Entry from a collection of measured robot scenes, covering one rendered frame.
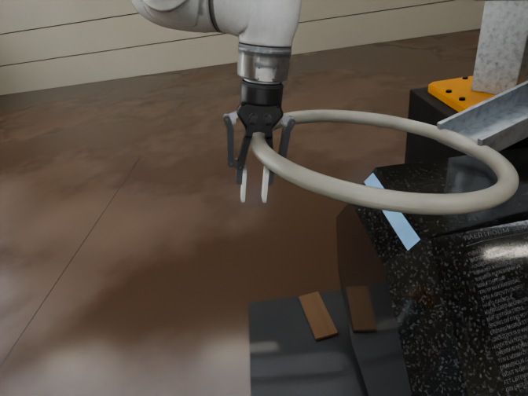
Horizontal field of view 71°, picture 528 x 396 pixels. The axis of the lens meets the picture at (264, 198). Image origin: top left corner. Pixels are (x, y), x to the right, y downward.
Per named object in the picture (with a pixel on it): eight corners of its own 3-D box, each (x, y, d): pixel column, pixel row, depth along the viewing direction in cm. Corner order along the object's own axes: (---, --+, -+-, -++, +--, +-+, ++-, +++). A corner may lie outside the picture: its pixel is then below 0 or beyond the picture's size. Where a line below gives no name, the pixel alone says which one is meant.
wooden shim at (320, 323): (298, 298, 179) (298, 296, 178) (318, 293, 180) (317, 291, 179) (316, 341, 158) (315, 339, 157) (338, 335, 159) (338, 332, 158)
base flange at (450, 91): (424, 90, 189) (425, 81, 187) (521, 75, 188) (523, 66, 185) (476, 124, 147) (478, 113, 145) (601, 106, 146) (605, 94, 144)
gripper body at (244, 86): (239, 82, 61) (236, 136, 65) (290, 85, 62) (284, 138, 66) (236, 74, 67) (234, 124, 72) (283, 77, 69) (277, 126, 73)
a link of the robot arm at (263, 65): (296, 49, 59) (292, 88, 61) (287, 44, 67) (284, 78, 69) (239, 45, 57) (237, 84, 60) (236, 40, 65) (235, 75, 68)
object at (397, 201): (392, 117, 102) (394, 106, 101) (581, 198, 62) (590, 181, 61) (219, 123, 84) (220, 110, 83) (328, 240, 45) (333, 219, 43)
